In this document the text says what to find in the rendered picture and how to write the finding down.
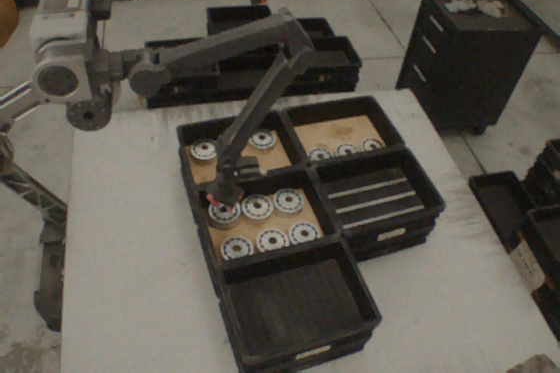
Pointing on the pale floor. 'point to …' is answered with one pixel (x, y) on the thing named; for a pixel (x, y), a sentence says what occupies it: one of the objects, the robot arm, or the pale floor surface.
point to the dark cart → (466, 59)
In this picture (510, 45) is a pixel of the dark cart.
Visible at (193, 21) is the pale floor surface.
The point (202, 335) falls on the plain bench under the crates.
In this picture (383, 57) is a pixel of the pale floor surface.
